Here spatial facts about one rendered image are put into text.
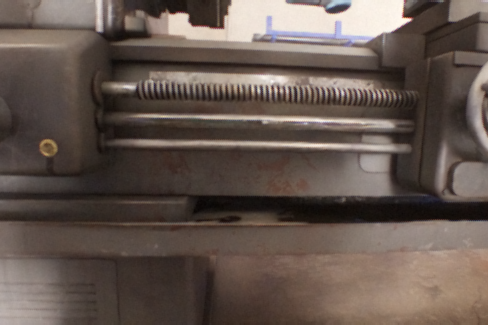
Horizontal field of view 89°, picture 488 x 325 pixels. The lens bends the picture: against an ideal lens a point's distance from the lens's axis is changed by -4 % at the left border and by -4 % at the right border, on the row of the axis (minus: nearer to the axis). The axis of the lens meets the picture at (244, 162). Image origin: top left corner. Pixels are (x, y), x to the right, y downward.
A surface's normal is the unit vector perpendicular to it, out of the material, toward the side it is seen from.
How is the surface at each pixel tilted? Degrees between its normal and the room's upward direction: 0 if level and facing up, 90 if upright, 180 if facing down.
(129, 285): 90
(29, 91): 90
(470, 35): 90
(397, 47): 90
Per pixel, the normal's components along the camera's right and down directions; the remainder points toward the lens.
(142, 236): 0.07, 0.13
